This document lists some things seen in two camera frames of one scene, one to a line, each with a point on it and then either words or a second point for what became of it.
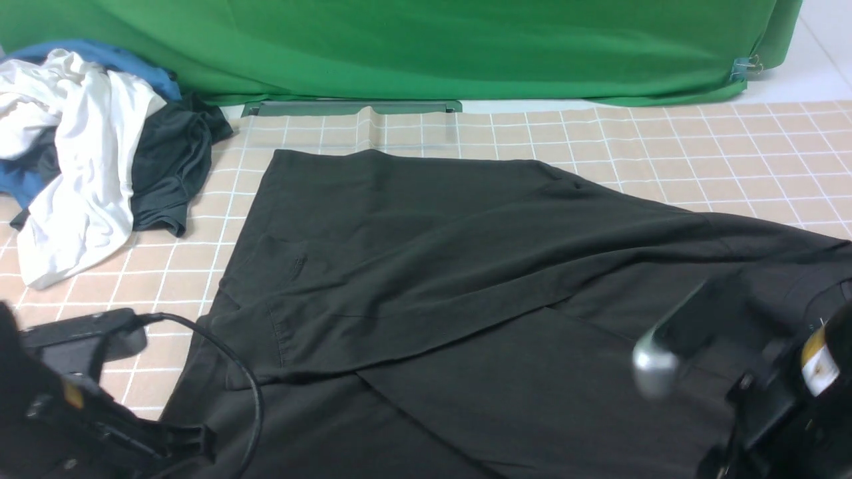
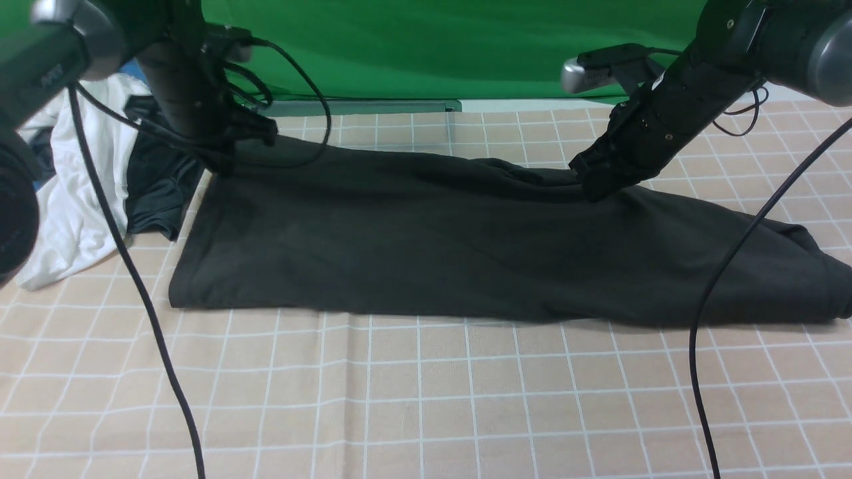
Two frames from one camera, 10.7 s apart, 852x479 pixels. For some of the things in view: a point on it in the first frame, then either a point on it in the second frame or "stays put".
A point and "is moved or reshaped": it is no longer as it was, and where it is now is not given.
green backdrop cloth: (231, 51) stays put
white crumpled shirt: (84, 223) stays put
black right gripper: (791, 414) -> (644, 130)
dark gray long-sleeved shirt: (422, 315) is moved or reshaped
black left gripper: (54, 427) -> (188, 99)
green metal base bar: (320, 108) stays put
